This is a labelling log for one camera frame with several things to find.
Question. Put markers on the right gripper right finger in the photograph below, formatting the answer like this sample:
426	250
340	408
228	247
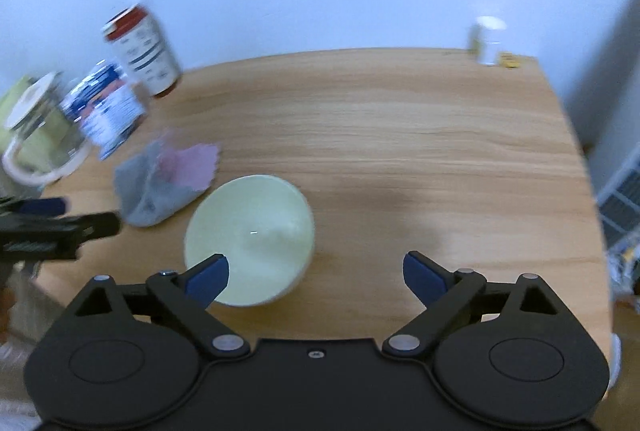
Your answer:
447	298

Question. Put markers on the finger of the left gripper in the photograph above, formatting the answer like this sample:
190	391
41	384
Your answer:
84	227
44	207

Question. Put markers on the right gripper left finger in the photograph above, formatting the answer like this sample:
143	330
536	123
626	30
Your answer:
180	302

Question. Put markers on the grey and pink cloth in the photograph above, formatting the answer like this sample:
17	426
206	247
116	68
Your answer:
162	179

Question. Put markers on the pale yellow bowl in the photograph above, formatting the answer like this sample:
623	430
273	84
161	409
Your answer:
264	226

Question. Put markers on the glass pitcher cream lid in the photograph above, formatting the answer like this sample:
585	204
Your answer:
45	145

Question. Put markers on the blue printed plastic pouch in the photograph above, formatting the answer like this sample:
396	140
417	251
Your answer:
106	106

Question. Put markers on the red lid patterned tumbler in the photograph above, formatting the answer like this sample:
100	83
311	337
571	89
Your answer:
139	44

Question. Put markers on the white radiator heater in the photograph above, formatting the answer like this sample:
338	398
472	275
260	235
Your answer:
618	205

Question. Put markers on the small yellow round object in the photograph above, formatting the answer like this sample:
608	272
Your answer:
509	61

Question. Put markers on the white small pill bottle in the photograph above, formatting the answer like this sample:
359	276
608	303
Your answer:
486	39

